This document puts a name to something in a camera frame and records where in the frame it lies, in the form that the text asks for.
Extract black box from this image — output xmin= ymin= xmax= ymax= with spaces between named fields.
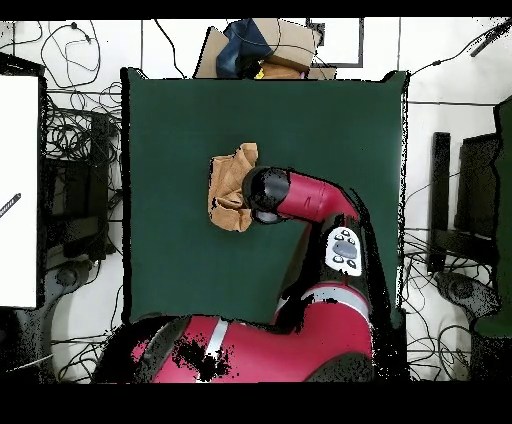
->
xmin=454 ymin=132 xmax=501 ymax=241

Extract black striped stick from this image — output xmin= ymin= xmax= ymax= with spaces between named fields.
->
xmin=0 ymin=192 xmax=22 ymax=219

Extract tan terry towel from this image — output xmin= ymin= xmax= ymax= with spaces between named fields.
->
xmin=206 ymin=142 xmax=260 ymax=233

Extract black rack with cables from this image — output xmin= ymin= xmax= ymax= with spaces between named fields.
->
xmin=41 ymin=113 xmax=121 ymax=261

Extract brown cardboard box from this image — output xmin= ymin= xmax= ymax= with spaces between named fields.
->
xmin=249 ymin=17 xmax=323 ymax=73

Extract green hanging cloth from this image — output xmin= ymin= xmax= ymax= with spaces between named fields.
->
xmin=473 ymin=94 xmax=512 ymax=338

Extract black caster foot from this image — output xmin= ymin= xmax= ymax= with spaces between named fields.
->
xmin=43 ymin=259 xmax=94 ymax=305
xmin=434 ymin=270 xmax=502 ymax=319

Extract dark blue jeans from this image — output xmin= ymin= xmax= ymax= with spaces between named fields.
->
xmin=215 ymin=18 xmax=275 ymax=79

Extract flat brown cardboard sheet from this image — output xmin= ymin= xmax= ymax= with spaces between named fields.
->
xmin=192 ymin=25 xmax=231 ymax=79

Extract white panel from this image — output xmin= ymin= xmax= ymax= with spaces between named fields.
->
xmin=0 ymin=74 xmax=40 ymax=309

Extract black upright post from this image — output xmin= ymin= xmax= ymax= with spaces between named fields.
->
xmin=426 ymin=131 xmax=452 ymax=275

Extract black rod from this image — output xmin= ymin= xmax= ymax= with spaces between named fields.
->
xmin=469 ymin=19 xmax=512 ymax=58

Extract black square frame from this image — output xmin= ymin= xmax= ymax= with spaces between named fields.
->
xmin=305 ymin=17 xmax=365 ymax=68

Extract dark green table cloth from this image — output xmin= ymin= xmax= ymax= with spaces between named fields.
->
xmin=120 ymin=66 xmax=410 ymax=326

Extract orange-brown cloth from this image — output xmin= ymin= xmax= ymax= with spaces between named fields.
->
xmin=257 ymin=61 xmax=309 ymax=80

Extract black cable with plug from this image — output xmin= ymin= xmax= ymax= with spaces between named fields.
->
xmin=39 ymin=21 xmax=103 ymax=90

